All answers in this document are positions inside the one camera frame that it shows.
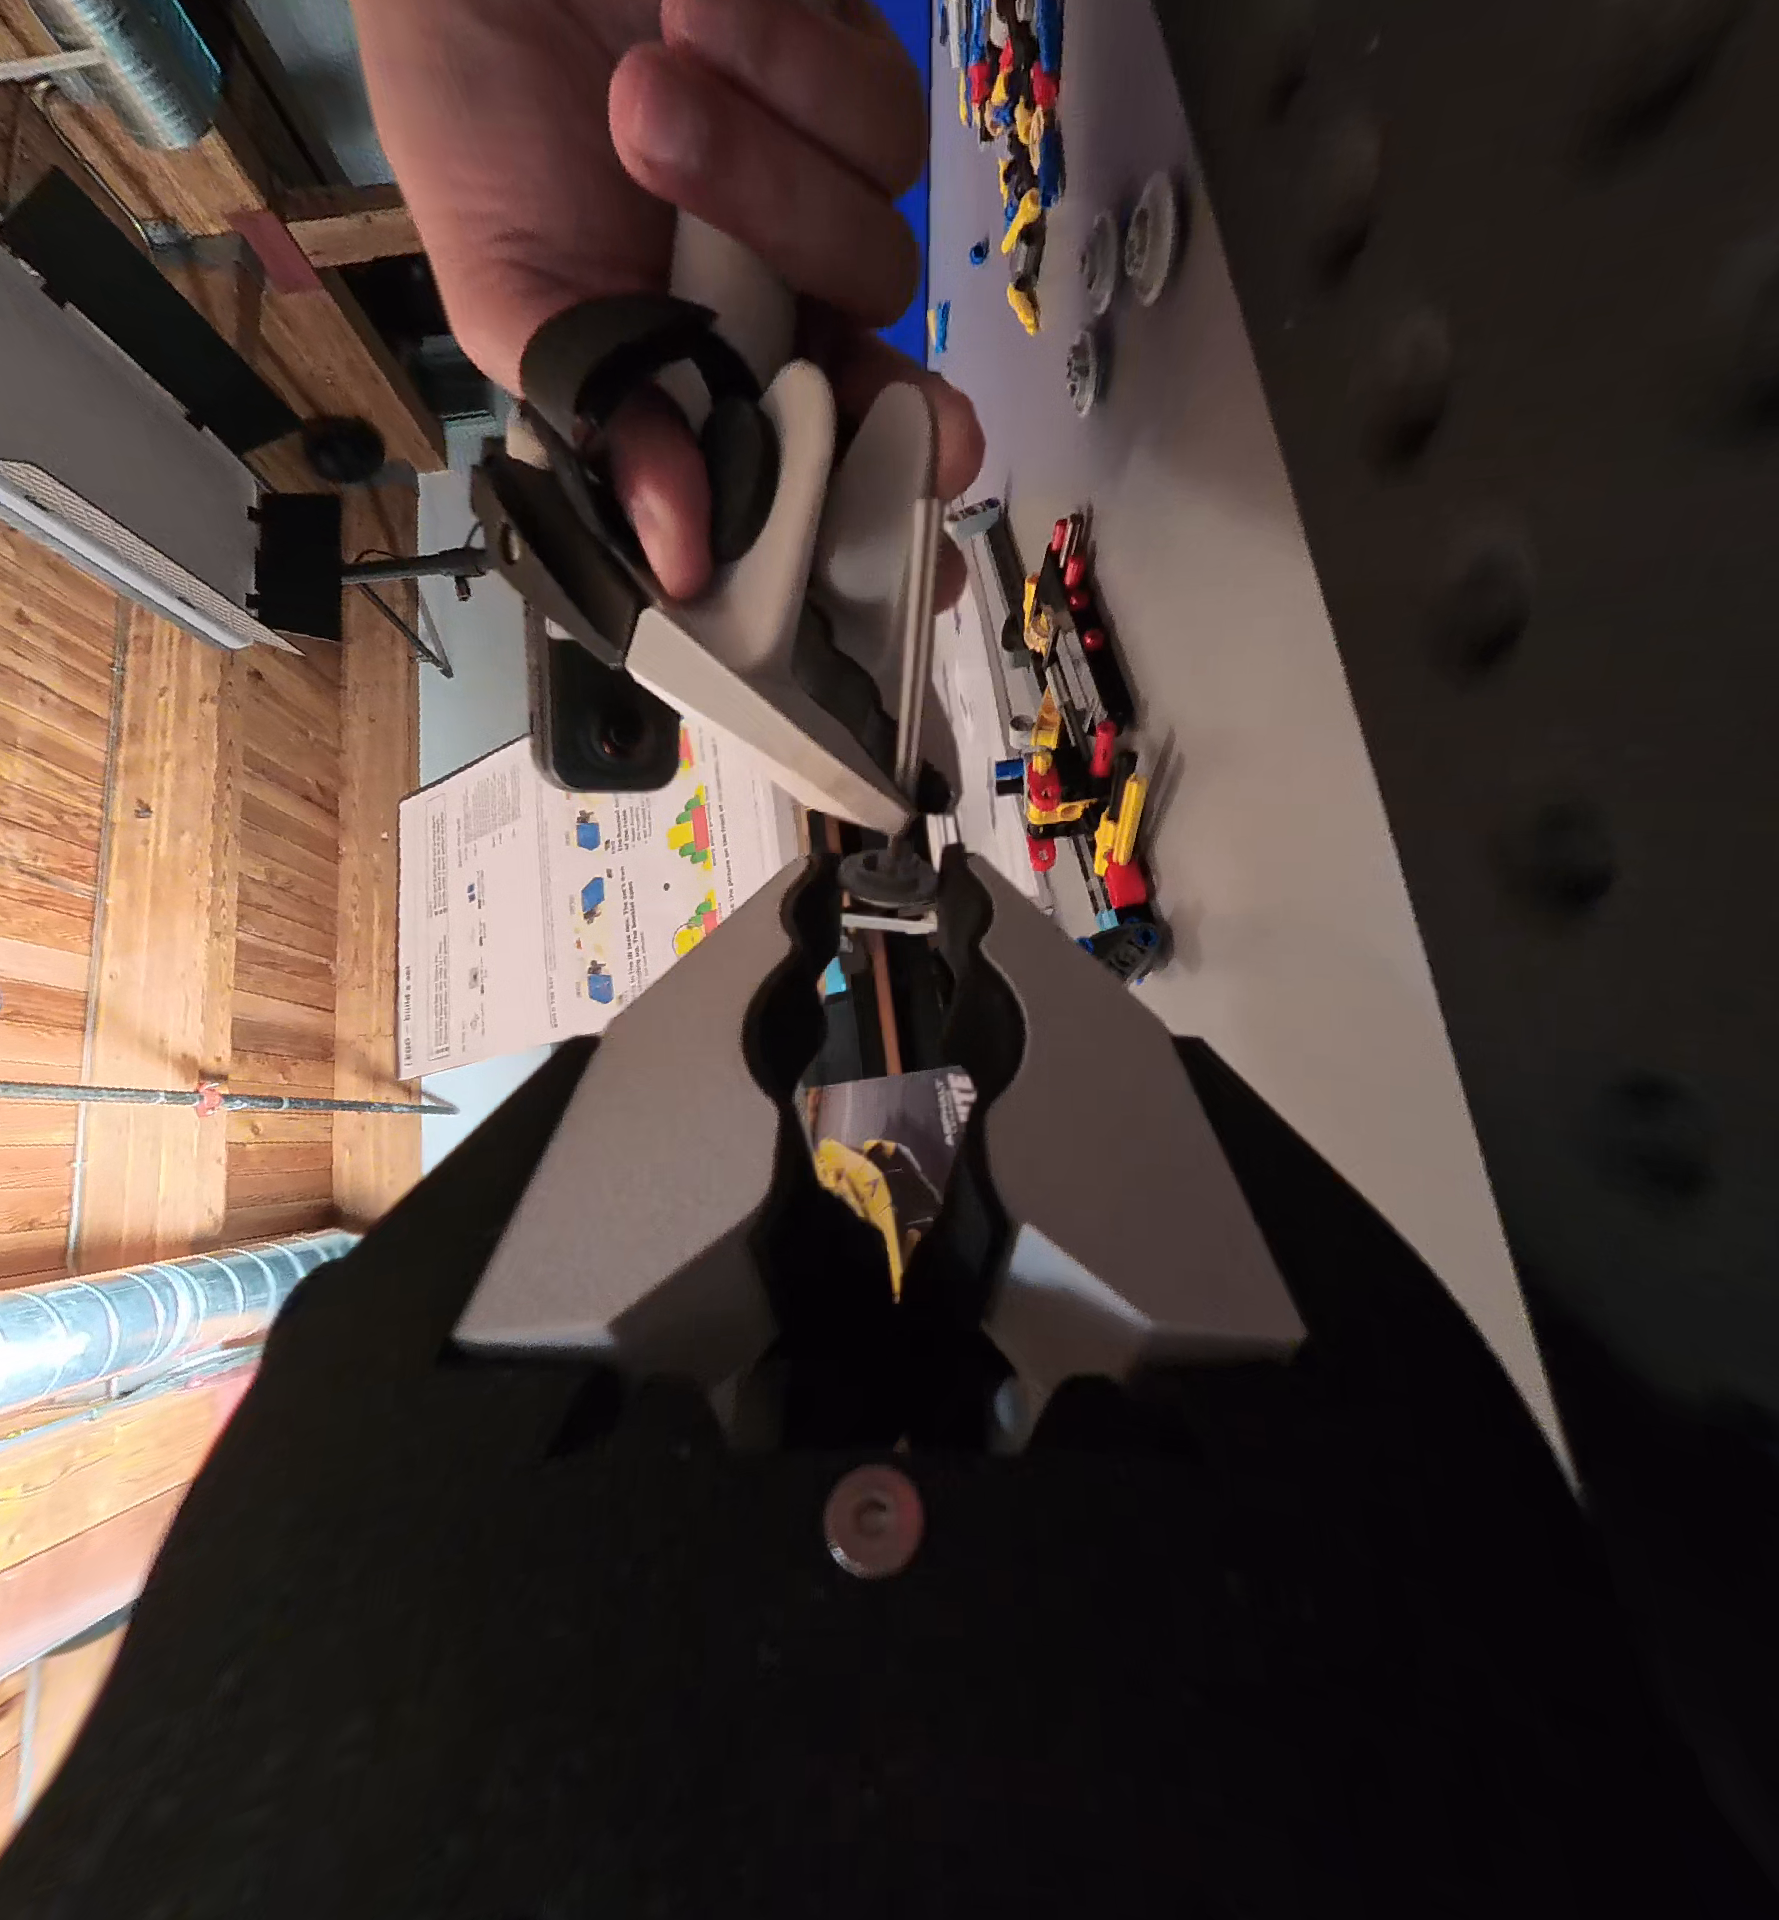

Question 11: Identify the grey ceiling heater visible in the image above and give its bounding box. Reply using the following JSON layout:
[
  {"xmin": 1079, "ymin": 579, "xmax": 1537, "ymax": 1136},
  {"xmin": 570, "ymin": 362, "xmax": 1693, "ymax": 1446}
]
[{"xmin": 0, "ymin": 141, "xmax": 303, "ymax": 659}]

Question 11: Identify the grey lego axle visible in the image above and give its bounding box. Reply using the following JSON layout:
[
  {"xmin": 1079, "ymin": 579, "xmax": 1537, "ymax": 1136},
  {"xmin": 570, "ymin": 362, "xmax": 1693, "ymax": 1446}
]
[{"xmin": 890, "ymin": 490, "xmax": 944, "ymax": 864}]

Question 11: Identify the blue plastic bin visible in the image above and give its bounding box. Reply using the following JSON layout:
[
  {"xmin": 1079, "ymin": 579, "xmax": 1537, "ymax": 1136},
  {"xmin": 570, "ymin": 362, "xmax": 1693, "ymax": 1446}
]
[{"xmin": 875, "ymin": 141, "xmax": 937, "ymax": 367}]

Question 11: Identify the black ceiling box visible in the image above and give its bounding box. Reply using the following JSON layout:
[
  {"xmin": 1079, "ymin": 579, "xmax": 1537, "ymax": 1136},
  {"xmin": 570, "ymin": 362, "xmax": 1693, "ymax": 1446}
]
[{"xmin": 0, "ymin": 165, "xmax": 297, "ymax": 451}]

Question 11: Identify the small black blue lego assembly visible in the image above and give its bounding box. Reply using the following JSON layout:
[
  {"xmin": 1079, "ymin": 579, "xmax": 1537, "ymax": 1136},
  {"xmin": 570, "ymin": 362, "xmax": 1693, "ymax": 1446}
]
[{"xmin": 1080, "ymin": 901, "xmax": 1171, "ymax": 987}]

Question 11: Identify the thin metal ceiling pipe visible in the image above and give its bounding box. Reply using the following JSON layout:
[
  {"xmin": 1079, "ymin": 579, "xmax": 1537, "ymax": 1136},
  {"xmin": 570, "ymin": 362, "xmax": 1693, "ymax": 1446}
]
[{"xmin": 0, "ymin": 1077, "xmax": 458, "ymax": 1119}]

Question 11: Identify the partly built lego chassis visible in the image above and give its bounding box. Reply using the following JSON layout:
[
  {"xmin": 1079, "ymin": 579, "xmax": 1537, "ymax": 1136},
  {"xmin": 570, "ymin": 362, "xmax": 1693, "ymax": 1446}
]
[{"xmin": 950, "ymin": 496, "xmax": 1151, "ymax": 918}]

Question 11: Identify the yellow car lego box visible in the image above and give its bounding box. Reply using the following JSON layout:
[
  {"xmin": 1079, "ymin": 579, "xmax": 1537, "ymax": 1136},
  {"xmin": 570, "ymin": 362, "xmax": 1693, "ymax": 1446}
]
[{"xmin": 799, "ymin": 1070, "xmax": 981, "ymax": 1306}]

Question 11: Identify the person's right hand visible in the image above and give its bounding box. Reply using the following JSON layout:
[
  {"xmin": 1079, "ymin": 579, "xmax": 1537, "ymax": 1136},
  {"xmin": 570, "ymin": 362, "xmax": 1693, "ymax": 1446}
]
[{"xmin": 350, "ymin": 0, "xmax": 987, "ymax": 608}]

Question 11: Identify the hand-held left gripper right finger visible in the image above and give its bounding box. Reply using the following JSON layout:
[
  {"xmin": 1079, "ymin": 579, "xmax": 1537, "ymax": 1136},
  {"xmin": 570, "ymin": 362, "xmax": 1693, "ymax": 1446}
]
[{"xmin": 935, "ymin": 842, "xmax": 1307, "ymax": 1376}]

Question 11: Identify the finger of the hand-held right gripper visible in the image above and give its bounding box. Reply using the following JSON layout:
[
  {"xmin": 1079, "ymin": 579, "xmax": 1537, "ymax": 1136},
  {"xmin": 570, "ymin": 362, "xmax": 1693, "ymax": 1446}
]
[{"xmin": 620, "ymin": 598, "xmax": 925, "ymax": 834}]

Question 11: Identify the printed instruction sheet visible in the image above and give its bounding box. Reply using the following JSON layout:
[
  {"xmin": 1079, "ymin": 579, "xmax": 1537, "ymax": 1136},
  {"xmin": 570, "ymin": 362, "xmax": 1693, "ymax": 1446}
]
[{"xmin": 397, "ymin": 722, "xmax": 814, "ymax": 1081}]

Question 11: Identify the pile of colourful lego pieces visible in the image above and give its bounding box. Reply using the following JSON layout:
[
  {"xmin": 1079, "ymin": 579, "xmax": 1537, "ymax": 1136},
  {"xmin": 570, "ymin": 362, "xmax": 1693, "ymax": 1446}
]
[{"xmin": 953, "ymin": 0, "xmax": 1071, "ymax": 339}]

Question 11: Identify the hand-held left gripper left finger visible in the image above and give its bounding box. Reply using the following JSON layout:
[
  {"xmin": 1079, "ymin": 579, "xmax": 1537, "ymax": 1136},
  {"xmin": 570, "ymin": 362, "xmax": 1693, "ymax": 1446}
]
[{"xmin": 451, "ymin": 856, "xmax": 847, "ymax": 1372}]

